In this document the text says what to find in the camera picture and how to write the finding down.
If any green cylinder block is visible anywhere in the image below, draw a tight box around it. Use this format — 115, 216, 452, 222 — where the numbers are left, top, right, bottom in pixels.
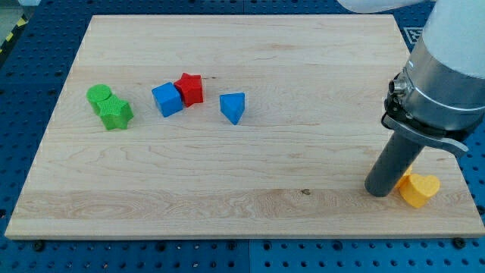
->
86, 84, 112, 115

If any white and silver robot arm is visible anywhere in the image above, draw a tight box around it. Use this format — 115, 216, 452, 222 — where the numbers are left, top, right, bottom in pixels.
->
381, 0, 484, 156

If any green star block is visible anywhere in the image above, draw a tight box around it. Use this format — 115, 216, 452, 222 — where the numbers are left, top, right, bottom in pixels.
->
99, 95, 133, 130

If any blue cube block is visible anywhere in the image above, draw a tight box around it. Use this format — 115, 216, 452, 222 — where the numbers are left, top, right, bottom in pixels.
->
152, 83, 183, 118

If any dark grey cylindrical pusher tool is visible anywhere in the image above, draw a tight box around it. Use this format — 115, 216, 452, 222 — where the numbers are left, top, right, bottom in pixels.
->
365, 133, 424, 197

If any wooden board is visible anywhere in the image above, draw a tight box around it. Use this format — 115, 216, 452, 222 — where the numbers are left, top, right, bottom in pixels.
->
5, 14, 484, 240

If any yellow heart block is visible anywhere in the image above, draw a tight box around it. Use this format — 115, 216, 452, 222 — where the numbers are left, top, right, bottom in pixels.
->
399, 174, 441, 209

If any red star block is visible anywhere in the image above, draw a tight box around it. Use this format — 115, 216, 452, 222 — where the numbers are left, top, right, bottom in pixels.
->
174, 73, 204, 107

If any blue triangle block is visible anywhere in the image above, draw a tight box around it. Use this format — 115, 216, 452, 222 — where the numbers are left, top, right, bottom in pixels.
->
219, 93, 246, 125

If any yellow block behind pusher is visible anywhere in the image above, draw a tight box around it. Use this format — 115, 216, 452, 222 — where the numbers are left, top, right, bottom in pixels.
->
395, 165, 412, 189

